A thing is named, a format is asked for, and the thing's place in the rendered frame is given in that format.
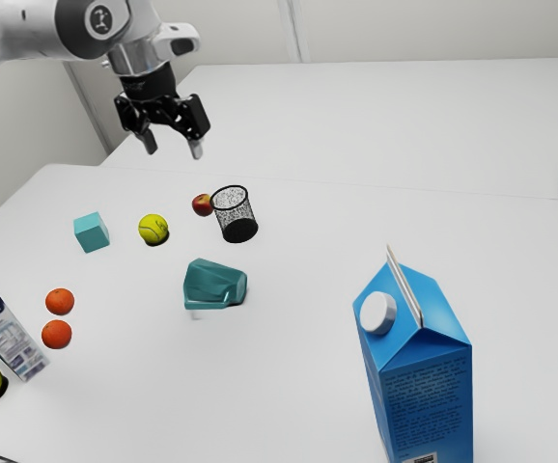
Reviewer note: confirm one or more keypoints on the black mesh pen holder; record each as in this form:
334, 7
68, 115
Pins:
234, 214

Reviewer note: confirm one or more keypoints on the orange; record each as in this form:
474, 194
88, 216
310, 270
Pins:
60, 301
57, 334

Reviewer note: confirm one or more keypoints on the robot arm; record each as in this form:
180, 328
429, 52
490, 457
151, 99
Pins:
42, 29

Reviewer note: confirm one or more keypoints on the blue carton with white cap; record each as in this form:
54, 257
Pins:
414, 366

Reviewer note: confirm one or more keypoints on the white printed carton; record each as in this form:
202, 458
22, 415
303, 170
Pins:
4, 333

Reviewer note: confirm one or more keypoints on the teal block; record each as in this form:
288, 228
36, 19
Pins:
91, 232

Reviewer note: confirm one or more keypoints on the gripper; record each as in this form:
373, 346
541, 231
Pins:
151, 96

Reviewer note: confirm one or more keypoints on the red apple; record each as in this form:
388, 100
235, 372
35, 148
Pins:
201, 205

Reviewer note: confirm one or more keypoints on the teal faceted mug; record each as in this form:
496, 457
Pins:
214, 284

